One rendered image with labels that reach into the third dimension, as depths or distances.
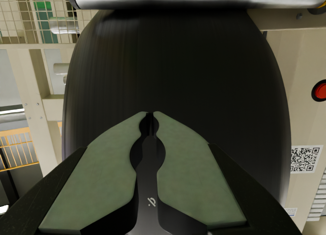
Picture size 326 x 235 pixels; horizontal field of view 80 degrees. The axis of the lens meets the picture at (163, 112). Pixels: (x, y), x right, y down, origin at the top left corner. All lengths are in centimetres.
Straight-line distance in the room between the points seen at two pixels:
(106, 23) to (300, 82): 36
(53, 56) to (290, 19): 912
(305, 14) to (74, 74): 35
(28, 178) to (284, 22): 1133
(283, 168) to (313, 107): 25
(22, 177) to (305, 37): 1134
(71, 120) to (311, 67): 42
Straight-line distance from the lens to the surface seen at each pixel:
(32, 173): 1128
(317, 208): 70
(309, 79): 47
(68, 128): 26
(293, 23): 43
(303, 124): 50
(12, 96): 983
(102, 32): 28
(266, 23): 51
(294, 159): 54
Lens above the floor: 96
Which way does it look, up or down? 22 degrees up
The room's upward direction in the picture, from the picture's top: 179 degrees clockwise
